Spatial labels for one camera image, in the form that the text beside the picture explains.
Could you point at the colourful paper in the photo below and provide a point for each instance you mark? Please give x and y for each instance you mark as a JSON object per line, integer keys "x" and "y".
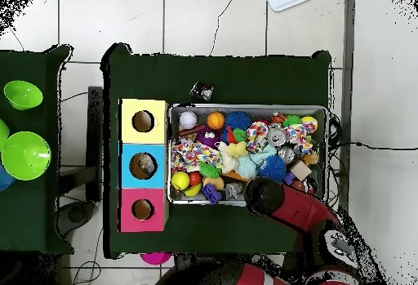
{"x": 192, "y": 156}
{"x": 302, "y": 137}

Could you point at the crushed silver can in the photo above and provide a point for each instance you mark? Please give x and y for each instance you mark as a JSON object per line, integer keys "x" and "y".
{"x": 277, "y": 137}

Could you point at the magenta round object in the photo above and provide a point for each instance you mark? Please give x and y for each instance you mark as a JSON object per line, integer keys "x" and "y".
{"x": 156, "y": 258}

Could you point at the grey round floor base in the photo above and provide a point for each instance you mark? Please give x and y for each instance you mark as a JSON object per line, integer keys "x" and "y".
{"x": 76, "y": 214}

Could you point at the wooden box with three holes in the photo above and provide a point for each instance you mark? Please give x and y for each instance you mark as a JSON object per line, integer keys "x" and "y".
{"x": 156, "y": 108}

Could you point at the blue spiky rubber ball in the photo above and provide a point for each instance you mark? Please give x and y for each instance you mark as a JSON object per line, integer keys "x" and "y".
{"x": 272, "y": 167}
{"x": 237, "y": 121}

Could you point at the orange foam basketball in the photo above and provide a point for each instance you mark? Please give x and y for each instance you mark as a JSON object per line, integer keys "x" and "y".
{"x": 216, "y": 120}

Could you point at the dark green table cloth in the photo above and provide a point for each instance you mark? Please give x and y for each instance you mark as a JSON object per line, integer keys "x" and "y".
{"x": 212, "y": 76}
{"x": 32, "y": 216}

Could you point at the red plastic ball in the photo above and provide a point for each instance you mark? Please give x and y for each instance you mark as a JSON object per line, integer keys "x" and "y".
{"x": 195, "y": 178}

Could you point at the lime green bowl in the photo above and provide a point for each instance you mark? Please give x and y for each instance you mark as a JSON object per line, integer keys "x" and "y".
{"x": 26, "y": 156}
{"x": 23, "y": 94}
{"x": 3, "y": 133}

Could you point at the white tray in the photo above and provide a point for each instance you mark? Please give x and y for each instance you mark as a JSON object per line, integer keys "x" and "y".
{"x": 287, "y": 0}

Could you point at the crushed clear plastic bottle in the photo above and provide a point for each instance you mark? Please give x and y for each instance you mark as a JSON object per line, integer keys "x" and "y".
{"x": 146, "y": 164}

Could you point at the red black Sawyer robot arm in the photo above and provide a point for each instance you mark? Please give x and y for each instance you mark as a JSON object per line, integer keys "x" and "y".
{"x": 300, "y": 210}

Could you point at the white foam baseball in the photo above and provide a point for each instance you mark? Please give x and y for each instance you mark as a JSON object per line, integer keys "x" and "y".
{"x": 188, "y": 120}

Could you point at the crushed red black can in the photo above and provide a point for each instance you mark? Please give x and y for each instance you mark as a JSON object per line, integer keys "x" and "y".
{"x": 202, "y": 91}

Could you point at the purple spiky monster toy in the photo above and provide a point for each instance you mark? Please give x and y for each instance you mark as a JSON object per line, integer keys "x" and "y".
{"x": 207, "y": 136}

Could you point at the blue bowl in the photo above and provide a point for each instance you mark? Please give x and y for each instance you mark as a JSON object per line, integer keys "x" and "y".
{"x": 5, "y": 180}

